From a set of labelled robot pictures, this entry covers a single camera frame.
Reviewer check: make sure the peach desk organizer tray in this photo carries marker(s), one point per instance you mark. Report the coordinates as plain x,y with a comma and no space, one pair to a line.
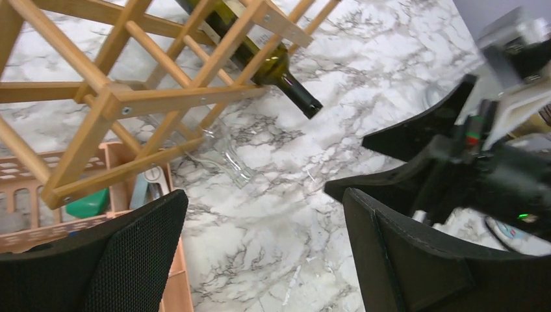
15,177

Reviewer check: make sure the dark green wine bottle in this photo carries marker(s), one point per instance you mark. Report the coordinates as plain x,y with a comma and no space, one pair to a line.
250,34

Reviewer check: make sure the wooden wine rack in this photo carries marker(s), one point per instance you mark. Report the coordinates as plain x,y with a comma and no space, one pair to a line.
112,100

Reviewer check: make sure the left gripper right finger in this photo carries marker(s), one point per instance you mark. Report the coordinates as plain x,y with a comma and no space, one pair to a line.
403,265

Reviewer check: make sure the clear glass bottle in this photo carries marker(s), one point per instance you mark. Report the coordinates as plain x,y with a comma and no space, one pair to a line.
217,148

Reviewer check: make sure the blue white packaged item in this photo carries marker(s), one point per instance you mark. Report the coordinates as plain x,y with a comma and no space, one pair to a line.
515,240

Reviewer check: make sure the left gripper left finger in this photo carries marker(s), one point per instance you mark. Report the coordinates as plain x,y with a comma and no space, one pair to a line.
120,265

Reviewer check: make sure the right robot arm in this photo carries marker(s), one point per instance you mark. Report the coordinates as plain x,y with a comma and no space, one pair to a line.
525,201

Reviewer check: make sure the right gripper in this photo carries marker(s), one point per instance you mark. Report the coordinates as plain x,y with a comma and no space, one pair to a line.
460,176

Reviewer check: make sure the green small object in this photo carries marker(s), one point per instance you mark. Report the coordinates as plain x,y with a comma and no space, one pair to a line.
89,206

